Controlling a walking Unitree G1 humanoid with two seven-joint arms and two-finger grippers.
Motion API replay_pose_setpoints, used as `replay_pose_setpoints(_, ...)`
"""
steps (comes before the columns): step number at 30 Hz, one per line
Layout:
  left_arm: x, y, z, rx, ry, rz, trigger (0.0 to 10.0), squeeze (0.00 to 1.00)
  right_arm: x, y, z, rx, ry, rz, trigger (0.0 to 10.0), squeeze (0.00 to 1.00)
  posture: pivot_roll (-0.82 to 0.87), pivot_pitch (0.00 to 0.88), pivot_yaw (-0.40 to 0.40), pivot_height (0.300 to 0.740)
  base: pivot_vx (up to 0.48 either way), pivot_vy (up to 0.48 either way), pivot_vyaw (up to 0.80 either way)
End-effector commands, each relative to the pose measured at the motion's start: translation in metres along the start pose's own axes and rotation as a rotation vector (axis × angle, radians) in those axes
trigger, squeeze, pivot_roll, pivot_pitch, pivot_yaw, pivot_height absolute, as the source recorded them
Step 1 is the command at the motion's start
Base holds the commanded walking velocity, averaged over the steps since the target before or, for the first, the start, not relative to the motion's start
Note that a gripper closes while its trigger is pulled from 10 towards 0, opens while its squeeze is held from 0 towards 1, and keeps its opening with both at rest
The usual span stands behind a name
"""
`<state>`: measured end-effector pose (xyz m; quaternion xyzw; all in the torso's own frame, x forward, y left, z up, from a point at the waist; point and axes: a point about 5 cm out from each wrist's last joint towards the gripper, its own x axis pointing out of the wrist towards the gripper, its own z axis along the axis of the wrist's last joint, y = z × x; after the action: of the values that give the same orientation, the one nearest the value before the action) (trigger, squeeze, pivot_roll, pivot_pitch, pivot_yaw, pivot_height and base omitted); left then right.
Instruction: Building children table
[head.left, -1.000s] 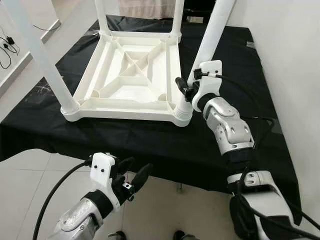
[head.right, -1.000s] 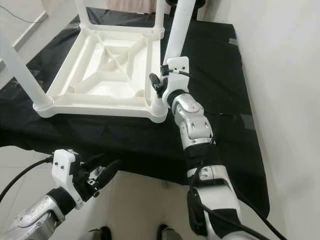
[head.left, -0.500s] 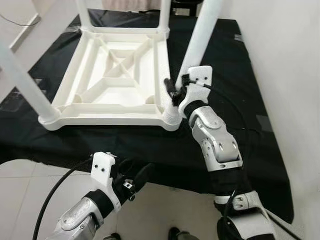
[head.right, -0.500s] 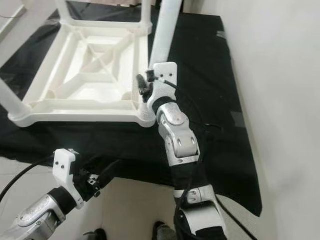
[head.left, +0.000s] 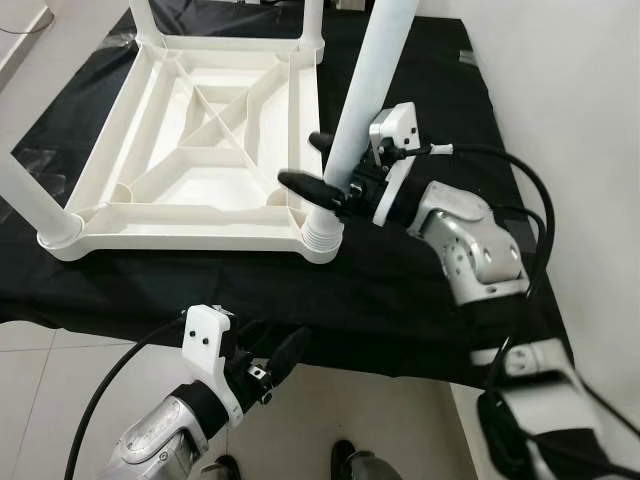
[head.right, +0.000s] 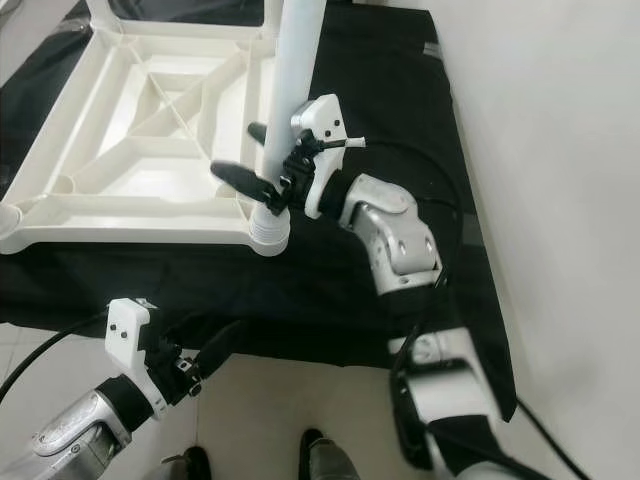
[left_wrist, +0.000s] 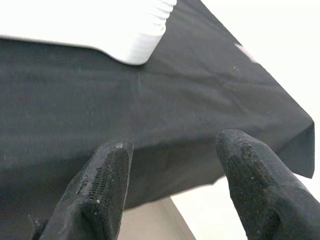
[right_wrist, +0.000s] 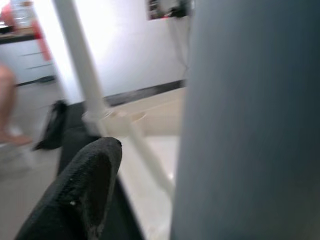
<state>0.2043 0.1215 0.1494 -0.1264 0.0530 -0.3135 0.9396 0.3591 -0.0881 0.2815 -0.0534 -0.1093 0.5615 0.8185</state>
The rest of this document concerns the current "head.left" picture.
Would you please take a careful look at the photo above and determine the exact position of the grey left robot leg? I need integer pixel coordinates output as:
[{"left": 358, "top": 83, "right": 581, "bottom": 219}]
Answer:
[{"left": 205, "top": 455, "right": 241, "bottom": 480}]

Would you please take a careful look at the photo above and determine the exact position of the grey robot leg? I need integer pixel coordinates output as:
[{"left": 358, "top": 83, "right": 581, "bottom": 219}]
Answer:
[
  {"left": 332, "top": 440, "right": 401, "bottom": 480},
  {"left": 205, "top": 455, "right": 241, "bottom": 480}
]

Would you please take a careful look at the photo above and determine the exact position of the black tablecloth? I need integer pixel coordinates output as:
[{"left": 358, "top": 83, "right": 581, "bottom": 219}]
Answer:
[{"left": 0, "top": 0, "right": 576, "bottom": 391}]

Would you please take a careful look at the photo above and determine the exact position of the white plastic table top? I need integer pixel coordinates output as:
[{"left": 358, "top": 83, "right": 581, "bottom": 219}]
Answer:
[{"left": 40, "top": 30, "right": 346, "bottom": 266}]

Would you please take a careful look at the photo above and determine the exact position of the grey right robot leg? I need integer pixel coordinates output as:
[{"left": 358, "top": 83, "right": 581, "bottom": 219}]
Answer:
[{"left": 332, "top": 440, "right": 401, "bottom": 480}]

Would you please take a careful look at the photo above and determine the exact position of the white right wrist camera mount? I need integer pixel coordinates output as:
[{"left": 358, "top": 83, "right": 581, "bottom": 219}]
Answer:
[{"left": 368, "top": 102, "right": 426, "bottom": 226}]

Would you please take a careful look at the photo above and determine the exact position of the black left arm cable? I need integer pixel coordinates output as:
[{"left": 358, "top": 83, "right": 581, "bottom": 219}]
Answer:
[{"left": 65, "top": 315, "right": 191, "bottom": 480}]

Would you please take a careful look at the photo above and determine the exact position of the thin black cable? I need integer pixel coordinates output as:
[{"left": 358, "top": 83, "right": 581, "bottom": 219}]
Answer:
[{"left": 0, "top": 10, "right": 56, "bottom": 36}]

